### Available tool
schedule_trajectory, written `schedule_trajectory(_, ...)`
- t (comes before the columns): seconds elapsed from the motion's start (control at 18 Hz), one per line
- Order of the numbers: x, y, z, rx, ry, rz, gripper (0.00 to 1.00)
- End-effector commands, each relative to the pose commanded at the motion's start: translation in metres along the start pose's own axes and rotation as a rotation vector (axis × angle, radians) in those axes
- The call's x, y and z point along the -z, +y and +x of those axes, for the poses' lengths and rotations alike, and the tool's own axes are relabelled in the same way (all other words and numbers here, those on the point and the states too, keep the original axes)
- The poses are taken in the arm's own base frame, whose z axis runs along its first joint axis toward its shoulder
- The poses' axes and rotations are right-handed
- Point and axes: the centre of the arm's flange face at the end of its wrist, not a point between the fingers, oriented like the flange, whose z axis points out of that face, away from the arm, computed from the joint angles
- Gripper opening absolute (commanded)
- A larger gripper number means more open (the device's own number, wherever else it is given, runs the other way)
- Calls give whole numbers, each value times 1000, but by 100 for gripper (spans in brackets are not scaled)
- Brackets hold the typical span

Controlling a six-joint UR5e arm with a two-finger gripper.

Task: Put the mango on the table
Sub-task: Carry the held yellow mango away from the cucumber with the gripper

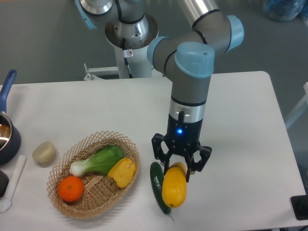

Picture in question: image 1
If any blue plastic bag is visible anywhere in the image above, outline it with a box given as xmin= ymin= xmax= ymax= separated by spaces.
xmin=263 ymin=0 xmax=308 ymax=22

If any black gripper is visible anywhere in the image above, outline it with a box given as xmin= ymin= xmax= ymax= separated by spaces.
xmin=152 ymin=115 xmax=212 ymax=182

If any yellow mango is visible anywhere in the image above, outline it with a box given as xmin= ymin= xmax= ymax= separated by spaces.
xmin=162 ymin=162 xmax=187 ymax=208

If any yellow bell pepper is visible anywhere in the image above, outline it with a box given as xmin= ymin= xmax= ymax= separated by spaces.
xmin=107 ymin=157 xmax=136 ymax=189

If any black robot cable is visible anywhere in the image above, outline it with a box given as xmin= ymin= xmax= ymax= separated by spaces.
xmin=121 ymin=38 xmax=133 ymax=79

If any black round object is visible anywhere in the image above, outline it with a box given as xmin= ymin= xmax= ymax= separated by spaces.
xmin=0 ymin=170 xmax=9 ymax=197

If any blue handled saucepan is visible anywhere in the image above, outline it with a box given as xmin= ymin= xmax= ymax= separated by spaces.
xmin=0 ymin=69 xmax=21 ymax=165

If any beige steamed bun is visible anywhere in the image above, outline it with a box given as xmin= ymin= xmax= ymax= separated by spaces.
xmin=32 ymin=141 xmax=56 ymax=164

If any white frame at right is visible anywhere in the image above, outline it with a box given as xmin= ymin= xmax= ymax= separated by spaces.
xmin=285 ymin=82 xmax=308 ymax=129

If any woven wicker basket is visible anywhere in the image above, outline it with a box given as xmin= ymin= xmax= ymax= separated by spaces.
xmin=47 ymin=131 xmax=140 ymax=219

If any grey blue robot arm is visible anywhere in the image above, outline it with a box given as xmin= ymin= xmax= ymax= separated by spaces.
xmin=75 ymin=0 xmax=244 ymax=177

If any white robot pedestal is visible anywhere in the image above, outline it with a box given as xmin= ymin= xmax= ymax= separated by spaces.
xmin=83 ymin=13 xmax=164 ymax=81

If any green bok choy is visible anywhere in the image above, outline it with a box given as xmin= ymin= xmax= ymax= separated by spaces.
xmin=69 ymin=145 xmax=124 ymax=177

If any black device at table edge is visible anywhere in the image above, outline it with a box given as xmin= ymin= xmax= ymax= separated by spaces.
xmin=290 ymin=195 xmax=308 ymax=220

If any white radish stick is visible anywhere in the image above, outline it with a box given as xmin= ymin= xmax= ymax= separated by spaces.
xmin=0 ymin=155 xmax=27 ymax=213

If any dark green cucumber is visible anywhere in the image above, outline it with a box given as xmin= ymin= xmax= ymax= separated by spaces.
xmin=150 ymin=162 xmax=174 ymax=221

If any orange tangerine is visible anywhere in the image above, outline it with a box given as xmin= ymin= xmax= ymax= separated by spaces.
xmin=58 ymin=176 xmax=84 ymax=202

